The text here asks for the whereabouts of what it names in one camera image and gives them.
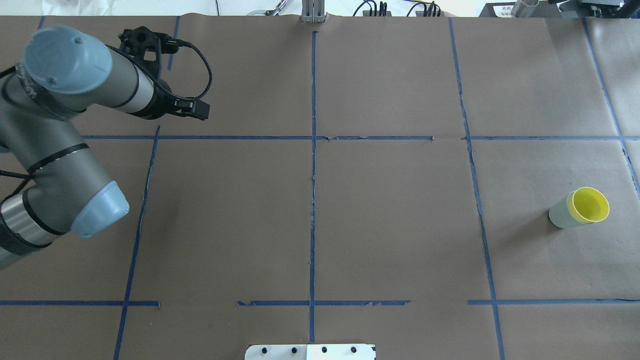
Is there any small metal cup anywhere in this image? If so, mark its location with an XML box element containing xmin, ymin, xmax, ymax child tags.
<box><xmin>510</xmin><ymin>0</ymin><xmax>540</xmax><ymax>18</ymax></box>

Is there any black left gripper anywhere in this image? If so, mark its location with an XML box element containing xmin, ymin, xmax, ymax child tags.
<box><xmin>129</xmin><ymin>75</ymin><xmax>210</xmax><ymax>121</ymax></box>

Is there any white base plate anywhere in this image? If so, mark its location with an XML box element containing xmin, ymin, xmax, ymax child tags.
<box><xmin>244</xmin><ymin>343</ymin><xmax>377</xmax><ymax>360</ymax></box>

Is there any aluminium frame post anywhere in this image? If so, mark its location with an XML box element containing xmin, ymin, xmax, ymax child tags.
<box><xmin>301</xmin><ymin>0</ymin><xmax>327</xmax><ymax>24</ymax></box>

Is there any green cup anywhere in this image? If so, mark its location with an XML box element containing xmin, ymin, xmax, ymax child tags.
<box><xmin>548</xmin><ymin>191</ymin><xmax>590</xmax><ymax>229</ymax></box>

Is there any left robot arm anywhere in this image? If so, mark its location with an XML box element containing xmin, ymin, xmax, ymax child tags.
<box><xmin>0</xmin><ymin>24</ymin><xmax>213</xmax><ymax>269</ymax></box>

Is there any yellow cup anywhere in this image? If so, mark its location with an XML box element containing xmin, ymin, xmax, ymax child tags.
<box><xmin>567</xmin><ymin>187</ymin><xmax>610</xmax><ymax>224</ymax></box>

